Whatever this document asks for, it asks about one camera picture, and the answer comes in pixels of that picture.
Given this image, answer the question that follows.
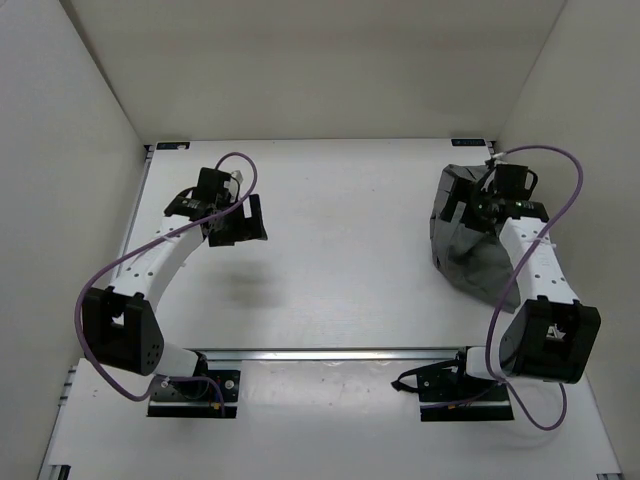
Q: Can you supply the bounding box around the grey pleated skirt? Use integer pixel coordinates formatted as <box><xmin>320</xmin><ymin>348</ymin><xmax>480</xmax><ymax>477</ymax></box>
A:
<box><xmin>430</xmin><ymin>164</ymin><xmax>513</xmax><ymax>306</ymax></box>

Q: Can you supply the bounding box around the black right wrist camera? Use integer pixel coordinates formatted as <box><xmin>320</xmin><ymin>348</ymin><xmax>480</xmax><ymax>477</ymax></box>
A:
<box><xmin>493</xmin><ymin>164</ymin><xmax>539</xmax><ymax>199</ymax></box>

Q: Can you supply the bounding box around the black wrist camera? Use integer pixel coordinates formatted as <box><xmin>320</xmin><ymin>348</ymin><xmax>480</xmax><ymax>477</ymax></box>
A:
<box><xmin>192</xmin><ymin>167</ymin><xmax>242</xmax><ymax>204</ymax></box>
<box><xmin>493</xmin><ymin>164</ymin><xmax>539</xmax><ymax>199</ymax></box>

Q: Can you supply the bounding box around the blue table label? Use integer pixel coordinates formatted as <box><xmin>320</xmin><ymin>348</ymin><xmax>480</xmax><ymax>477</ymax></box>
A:
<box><xmin>155</xmin><ymin>142</ymin><xmax>190</xmax><ymax>151</ymax></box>
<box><xmin>451</xmin><ymin>138</ymin><xmax>486</xmax><ymax>147</ymax></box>

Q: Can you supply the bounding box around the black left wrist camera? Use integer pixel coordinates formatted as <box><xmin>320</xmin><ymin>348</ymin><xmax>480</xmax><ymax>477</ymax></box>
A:
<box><xmin>192</xmin><ymin>167</ymin><xmax>242</xmax><ymax>204</ymax></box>

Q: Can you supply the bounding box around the right blue table label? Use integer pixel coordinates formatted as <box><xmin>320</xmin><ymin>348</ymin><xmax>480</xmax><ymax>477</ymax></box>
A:
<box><xmin>451</xmin><ymin>138</ymin><xmax>486</xmax><ymax>147</ymax></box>

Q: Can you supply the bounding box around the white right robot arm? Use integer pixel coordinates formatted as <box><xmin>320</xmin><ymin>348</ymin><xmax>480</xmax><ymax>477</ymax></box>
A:
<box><xmin>392</xmin><ymin>164</ymin><xmax>601</xmax><ymax>404</ymax></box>

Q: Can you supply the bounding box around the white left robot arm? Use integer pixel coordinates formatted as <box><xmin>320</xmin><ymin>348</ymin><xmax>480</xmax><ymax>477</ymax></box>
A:
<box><xmin>74</xmin><ymin>186</ymin><xmax>267</xmax><ymax>402</ymax></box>

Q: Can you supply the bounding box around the left blue table label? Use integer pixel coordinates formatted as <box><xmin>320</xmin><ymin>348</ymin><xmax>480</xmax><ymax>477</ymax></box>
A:
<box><xmin>155</xmin><ymin>142</ymin><xmax>190</xmax><ymax>151</ymax></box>

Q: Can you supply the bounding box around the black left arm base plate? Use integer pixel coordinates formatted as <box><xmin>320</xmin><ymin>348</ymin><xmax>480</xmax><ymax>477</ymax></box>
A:
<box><xmin>147</xmin><ymin>369</ymin><xmax>241</xmax><ymax>419</ymax></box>

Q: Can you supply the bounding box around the aluminium table frame rail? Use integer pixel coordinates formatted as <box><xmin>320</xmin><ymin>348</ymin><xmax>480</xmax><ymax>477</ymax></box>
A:
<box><xmin>201</xmin><ymin>348</ymin><xmax>458</xmax><ymax>362</ymax></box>

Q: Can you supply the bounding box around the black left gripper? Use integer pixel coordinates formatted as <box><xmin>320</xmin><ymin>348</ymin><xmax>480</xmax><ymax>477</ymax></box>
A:
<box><xmin>210</xmin><ymin>192</ymin><xmax>268</xmax><ymax>245</ymax></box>

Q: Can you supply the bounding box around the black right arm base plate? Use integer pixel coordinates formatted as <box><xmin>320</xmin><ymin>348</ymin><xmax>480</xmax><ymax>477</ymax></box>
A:
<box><xmin>416</xmin><ymin>359</ymin><xmax>514</xmax><ymax>423</ymax></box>

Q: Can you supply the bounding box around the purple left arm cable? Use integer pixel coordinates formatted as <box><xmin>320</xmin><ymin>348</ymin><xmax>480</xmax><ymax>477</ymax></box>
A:
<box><xmin>73</xmin><ymin>151</ymin><xmax>259</xmax><ymax>403</ymax></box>

